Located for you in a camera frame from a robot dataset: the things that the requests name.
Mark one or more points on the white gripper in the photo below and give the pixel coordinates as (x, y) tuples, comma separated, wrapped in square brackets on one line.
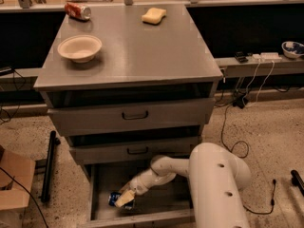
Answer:
[(138, 185)]

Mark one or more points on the blue pepsi can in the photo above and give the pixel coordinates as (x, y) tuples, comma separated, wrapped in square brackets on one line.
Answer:
[(113, 198)]

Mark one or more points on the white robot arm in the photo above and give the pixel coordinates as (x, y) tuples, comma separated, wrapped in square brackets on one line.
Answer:
[(215, 177)]

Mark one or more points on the grey middle drawer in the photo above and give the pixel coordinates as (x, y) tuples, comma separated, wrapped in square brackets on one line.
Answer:
[(131, 151)]

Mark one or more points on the grey drawer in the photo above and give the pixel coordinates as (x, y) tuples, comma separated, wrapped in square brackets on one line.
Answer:
[(100, 119), (131, 151), (161, 207)]

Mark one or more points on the grey bottom drawer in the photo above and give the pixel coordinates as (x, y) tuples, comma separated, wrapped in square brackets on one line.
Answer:
[(161, 207)]

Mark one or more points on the grey top drawer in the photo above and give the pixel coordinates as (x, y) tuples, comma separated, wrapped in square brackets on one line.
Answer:
[(100, 119)]

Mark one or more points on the grey drawer cabinet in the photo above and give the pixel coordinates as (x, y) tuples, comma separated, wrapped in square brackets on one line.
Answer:
[(138, 63)]

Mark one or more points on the red soda can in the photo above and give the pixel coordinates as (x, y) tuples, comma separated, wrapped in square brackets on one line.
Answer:
[(78, 11)]

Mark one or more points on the black bar on floor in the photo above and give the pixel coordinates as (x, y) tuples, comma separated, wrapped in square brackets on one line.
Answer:
[(53, 142)]

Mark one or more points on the cardboard box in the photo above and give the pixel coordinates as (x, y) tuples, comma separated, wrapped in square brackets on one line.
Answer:
[(16, 177)]

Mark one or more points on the white paper bowl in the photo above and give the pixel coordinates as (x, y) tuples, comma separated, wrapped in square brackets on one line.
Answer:
[(80, 48)]

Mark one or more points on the black bar right edge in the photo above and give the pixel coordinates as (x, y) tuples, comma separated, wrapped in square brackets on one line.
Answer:
[(297, 181)]

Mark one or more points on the black small device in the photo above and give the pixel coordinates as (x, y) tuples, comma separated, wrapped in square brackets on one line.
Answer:
[(241, 58)]

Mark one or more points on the yellow sponge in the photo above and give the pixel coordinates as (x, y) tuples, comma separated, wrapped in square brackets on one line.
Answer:
[(153, 16)]

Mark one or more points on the white power strip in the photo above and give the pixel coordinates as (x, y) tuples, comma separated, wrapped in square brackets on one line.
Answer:
[(267, 56)]

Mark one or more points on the blue white bowl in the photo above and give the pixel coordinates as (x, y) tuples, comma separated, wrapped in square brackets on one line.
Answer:
[(292, 49)]

